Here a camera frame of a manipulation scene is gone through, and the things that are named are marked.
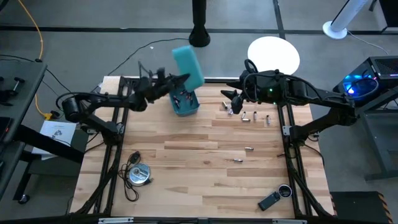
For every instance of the grey side desk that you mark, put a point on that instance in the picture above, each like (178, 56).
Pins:
(21, 93)

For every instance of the white round disc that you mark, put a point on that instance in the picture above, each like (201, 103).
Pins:
(273, 57)

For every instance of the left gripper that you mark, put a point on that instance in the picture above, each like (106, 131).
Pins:
(154, 88)

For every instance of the black handheld device round lens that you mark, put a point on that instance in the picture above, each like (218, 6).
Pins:
(269, 200)

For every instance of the black computer with lights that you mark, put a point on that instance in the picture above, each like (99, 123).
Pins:
(385, 67)

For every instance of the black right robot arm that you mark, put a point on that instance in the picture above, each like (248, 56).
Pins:
(326, 98)

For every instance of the black desk support beam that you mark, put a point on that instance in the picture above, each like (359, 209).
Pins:
(46, 143)

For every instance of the silver table edge bracket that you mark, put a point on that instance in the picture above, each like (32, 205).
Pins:
(289, 221)
(115, 221)

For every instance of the black knob tool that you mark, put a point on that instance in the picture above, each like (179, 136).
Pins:
(18, 84)

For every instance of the black aluminium table frame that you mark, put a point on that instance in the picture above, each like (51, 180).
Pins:
(217, 80)

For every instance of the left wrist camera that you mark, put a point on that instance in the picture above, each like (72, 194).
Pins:
(161, 74)

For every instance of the white tower fan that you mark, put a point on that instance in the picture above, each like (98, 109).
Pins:
(334, 29)

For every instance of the grey metal stand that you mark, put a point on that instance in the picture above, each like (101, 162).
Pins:
(382, 149)

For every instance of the round silver metal device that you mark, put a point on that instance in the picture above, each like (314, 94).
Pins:
(139, 174)

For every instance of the teal plastic bin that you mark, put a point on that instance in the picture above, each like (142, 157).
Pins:
(186, 109)
(188, 67)

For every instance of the black caster wheel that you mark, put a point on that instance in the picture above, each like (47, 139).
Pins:
(24, 199)

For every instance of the white printed booklet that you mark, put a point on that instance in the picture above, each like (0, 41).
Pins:
(57, 130)

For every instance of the grey metal corner bracket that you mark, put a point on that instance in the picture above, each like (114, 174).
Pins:
(121, 128)
(286, 130)

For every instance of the black furniture corner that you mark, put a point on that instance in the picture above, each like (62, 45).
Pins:
(391, 12)

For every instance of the black mat hazard stripes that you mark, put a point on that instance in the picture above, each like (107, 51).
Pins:
(357, 208)

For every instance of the black pole with base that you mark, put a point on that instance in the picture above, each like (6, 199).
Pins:
(199, 34)

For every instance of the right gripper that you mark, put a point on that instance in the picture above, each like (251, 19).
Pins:
(262, 87)

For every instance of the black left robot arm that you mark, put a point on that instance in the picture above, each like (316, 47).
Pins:
(102, 99)

